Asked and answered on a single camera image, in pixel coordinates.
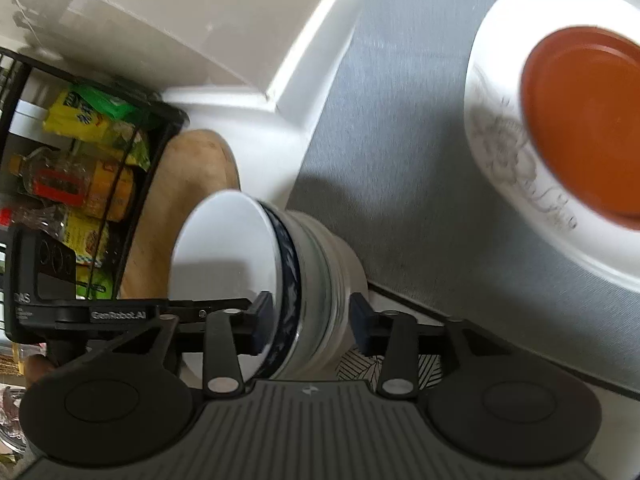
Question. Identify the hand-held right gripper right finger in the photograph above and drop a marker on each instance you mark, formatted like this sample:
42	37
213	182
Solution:
361	325

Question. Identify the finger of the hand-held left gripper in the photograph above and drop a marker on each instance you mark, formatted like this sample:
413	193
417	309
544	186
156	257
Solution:
192	306

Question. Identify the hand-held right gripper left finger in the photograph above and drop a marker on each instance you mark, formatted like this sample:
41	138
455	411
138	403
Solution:
261	332

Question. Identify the plain white round bowl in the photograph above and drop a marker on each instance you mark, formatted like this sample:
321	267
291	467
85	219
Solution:
351	270

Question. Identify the white bowl with blue pattern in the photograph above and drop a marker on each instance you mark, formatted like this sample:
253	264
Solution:
225	260

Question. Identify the white square plate small flowers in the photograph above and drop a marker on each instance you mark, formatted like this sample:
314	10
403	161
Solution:
495	110

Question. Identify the brown round plate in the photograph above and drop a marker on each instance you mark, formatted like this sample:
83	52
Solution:
580	125

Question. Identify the person's left hand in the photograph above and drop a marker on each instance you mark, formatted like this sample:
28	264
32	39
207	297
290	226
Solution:
39	369

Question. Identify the white leaf-printed mat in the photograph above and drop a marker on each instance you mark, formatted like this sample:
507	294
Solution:
350	367

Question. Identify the yellow box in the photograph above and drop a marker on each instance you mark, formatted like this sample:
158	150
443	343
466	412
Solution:
85	237

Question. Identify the oil bottle with red label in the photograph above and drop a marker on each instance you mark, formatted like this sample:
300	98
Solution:
65	182

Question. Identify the round wooden cutting board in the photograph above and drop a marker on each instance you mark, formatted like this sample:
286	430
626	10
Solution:
192	180

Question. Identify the yellow snack packet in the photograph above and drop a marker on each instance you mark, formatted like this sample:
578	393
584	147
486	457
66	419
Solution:
75	120

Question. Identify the grey table mat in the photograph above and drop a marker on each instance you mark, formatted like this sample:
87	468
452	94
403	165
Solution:
400	160

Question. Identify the black metal rack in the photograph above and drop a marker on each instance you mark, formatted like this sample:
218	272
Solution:
160	130

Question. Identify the green snack packet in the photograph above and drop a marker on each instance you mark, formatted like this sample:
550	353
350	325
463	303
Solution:
105	102

